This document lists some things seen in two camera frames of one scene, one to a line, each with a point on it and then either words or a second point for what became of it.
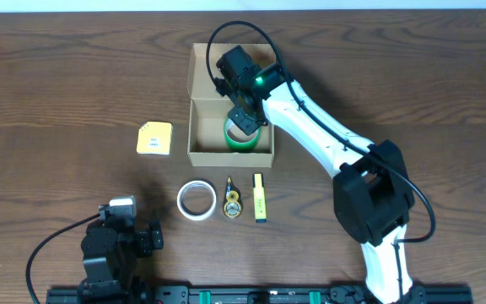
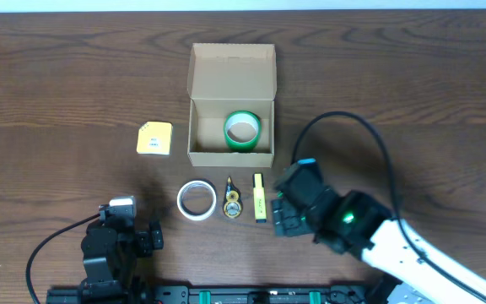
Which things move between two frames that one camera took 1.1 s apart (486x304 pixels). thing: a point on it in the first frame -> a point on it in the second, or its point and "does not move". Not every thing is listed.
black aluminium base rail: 250,295 does not move
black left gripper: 151,239 does not move
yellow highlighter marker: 259,198 does not move
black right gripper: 240,123 -> 283,220
